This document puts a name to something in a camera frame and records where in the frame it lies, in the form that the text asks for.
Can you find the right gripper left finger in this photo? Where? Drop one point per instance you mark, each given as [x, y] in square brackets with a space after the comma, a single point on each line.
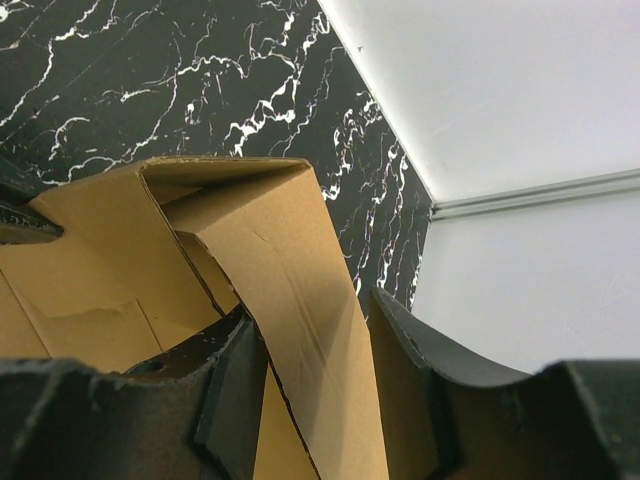
[192, 412]

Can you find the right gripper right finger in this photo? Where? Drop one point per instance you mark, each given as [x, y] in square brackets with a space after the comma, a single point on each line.
[450, 413]

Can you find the aluminium frame profile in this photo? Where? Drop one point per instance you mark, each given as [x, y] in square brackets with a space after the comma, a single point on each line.
[588, 187]

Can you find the brown cardboard box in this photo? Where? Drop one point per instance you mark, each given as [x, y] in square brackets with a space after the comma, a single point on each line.
[154, 252]

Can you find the black marble pattern mat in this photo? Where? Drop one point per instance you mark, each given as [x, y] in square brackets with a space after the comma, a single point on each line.
[87, 86]

